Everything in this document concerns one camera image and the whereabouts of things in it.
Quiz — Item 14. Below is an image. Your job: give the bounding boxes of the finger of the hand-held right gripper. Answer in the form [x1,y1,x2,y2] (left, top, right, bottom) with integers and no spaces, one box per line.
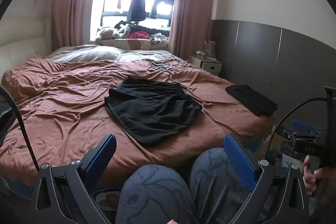
[293,119,323,136]
[283,129,319,141]

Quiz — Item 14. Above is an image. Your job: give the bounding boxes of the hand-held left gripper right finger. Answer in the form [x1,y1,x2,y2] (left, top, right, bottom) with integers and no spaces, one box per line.
[223,134,310,224]

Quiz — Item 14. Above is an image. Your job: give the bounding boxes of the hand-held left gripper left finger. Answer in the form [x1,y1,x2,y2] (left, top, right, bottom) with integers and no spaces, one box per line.
[31,134,117,224]

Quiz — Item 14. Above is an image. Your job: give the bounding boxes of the black pants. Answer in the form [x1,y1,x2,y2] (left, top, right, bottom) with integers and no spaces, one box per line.
[104,77,203,147]

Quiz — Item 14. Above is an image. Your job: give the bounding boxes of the person's right hand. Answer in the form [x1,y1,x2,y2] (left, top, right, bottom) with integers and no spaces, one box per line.
[303,154,336,207]

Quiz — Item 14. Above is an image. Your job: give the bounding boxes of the person's right leg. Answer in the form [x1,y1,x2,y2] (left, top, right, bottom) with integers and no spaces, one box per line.
[189,147,276,224]

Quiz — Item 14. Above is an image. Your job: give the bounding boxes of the person's leg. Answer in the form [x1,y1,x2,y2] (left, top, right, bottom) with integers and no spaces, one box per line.
[115,164,200,224]
[189,147,276,224]

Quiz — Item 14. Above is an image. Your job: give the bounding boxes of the blue cartoon print bed sheet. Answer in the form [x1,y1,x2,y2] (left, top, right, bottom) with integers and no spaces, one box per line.
[93,186,124,215]

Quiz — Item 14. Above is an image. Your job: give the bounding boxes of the brown blanket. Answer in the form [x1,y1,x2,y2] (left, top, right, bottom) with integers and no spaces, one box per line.
[0,55,279,188]

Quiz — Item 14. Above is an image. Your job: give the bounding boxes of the folded black garment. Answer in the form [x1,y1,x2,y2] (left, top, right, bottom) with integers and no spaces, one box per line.
[225,84,279,117]

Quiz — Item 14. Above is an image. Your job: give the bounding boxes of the person's left leg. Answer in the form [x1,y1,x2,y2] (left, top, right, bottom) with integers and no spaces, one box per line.
[115,164,200,224]

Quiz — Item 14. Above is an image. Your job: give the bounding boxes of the white nightstand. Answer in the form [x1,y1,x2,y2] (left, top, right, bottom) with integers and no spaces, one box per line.
[189,54,222,76]

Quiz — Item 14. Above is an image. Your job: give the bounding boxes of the beige pillow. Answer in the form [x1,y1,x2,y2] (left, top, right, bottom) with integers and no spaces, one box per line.
[45,45,179,63]

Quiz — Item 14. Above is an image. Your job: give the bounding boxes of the bear print cushion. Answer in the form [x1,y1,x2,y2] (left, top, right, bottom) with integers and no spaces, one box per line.
[100,38,170,50]

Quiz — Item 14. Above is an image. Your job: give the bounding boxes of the striped paper bag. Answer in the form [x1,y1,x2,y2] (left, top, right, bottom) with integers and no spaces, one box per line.
[205,40,217,58]

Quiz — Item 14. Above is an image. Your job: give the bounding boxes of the white plush toy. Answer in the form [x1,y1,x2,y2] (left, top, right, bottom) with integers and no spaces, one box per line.
[95,21,132,42]

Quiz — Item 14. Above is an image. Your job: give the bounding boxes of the red cloth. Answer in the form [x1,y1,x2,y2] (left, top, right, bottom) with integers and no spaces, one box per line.
[127,31,150,40]

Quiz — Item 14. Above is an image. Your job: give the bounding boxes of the pile of black clothes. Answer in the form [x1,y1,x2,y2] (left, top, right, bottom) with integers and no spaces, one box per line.
[129,22,171,36]

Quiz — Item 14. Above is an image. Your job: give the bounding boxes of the cream padded headboard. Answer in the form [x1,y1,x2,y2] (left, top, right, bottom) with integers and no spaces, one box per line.
[0,15,51,80]

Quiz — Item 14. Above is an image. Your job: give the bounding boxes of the pink curtain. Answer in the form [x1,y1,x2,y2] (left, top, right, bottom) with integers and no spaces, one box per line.
[51,0,105,50]
[168,0,218,59]

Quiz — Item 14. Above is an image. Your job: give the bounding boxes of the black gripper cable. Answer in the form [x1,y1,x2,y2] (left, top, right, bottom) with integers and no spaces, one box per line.
[265,97,328,159]
[0,84,38,172]

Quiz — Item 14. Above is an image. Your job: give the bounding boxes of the tangled black cord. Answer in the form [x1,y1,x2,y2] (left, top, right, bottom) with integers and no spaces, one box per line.
[151,59,179,71]

